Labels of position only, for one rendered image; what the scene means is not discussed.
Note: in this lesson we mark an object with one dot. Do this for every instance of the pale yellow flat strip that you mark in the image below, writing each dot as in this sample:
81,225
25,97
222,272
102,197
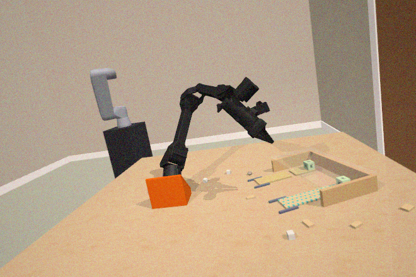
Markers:
272,178

